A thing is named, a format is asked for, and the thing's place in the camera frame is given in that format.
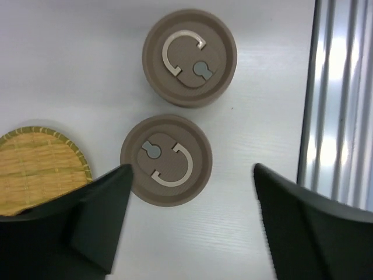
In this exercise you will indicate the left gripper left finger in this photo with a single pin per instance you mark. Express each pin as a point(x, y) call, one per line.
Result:
point(74, 236)

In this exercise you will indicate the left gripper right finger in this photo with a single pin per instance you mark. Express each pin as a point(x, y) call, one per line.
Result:
point(310, 236)

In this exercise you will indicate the brown smiley lid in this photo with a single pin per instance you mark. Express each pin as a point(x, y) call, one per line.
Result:
point(171, 159)

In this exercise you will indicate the round bamboo tray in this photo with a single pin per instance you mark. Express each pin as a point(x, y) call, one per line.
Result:
point(39, 164)

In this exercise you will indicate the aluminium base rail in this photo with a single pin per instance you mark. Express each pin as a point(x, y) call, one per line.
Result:
point(336, 143)

